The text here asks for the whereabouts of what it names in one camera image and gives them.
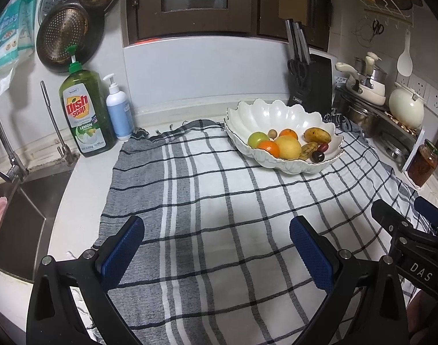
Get white blue pump bottle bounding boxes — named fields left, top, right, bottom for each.
left=103, top=74, right=135, bottom=141

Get black knife block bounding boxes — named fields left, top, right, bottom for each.
left=287, top=53, right=334, bottom=110

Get stainless steel stockpot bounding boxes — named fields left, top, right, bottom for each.
left=339, top=93, right=381, bottom=137

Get green white plastic packet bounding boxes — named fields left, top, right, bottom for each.
left=0, top=0, right=38, bottom=96

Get dark brown plain cabinet door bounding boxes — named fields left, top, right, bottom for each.
left=257, top=0, right=331, bottom=51

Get steel pot with cream handle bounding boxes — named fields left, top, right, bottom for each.
left=353, top=52, right=388, bottom=87

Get spotted banana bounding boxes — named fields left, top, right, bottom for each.
left=299, top=141, right=319, bottom=160

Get white rice paddle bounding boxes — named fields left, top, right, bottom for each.
left=397, top=29, right=414, bottom=78

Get yellow mango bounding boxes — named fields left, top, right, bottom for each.
left=304, top=127, right=332, bottom=143

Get steel handled knife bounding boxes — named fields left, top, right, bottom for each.
left=294, top=22, right=312, bottom=63
left=284, top=20, right=300, bottom=62

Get green dish soap bottle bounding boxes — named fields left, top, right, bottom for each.
left=59, top=45, right=118, bottom=158

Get slim chrome water tap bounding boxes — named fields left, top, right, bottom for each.
left=40, top=81, right=81, bottom=166

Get perforated copper frying pan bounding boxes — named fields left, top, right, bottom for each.
left=35, top=0, right=106, bottom=73

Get stainless steel lid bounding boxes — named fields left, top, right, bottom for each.
left=379, top=131, right=412, bottom=162

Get green apple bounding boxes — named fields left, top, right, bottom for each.
left=248, top=132, right=270, bottom=149

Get black kitchen scissors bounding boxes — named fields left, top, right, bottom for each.
left=287, top=59, right=310, bottom=90

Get yellow grapefruit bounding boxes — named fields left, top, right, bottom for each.
left=274, top=135, right=302, bottom=160

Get grey checked cloth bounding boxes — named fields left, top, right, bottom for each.
left=91, top=113, right=435, bottom=345

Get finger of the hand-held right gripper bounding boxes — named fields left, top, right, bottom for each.
left=414, top=197, right=438, bottom=241
left=371, top=199, right=417, bottom=237

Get dark brown glazed cabinet door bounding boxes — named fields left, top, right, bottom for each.
left=123, top=0, right=259, bottom=45

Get person's right hand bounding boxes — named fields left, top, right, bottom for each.
left=408, top=289, right=438, bottom=345

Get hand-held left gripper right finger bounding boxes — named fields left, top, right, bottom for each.
left=290, top=216, right=410, bottom=345

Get white wire wall rack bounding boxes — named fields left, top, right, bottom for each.
left=339, top=0, right=415, bottom=26

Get cream saucepan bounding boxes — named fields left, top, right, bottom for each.
left=334, top=62, right=388, bottom=106

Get black hanging scissors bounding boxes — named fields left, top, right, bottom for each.
left=370, top=19, right=385, bottom=44

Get metal counter shelf rack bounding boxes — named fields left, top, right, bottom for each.
left=336, top=90, right=426, bottom=173

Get cream round lidded pot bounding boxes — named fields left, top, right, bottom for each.
left=389, top=83, right=426, bottom=130

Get small mandarin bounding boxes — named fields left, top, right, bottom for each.
left=257, top=140, right=280, bottom=158

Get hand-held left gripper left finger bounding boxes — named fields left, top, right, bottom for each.
left=26, top=216, right=146, bottom=345

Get white wall socket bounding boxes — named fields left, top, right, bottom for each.
left=410, top=75, right=431, bottom=97
left=424, top=85, right=438, bottom=117

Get stainless steel sink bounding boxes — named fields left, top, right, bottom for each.
left=0, top=170, right=74, bottom=281

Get white scalloped bowl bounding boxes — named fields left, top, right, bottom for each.
left=223, top=99, right=345, bottom=175

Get chrome kitchen faucet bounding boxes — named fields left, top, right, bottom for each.
left=0, top=93, right=29, bottom=184

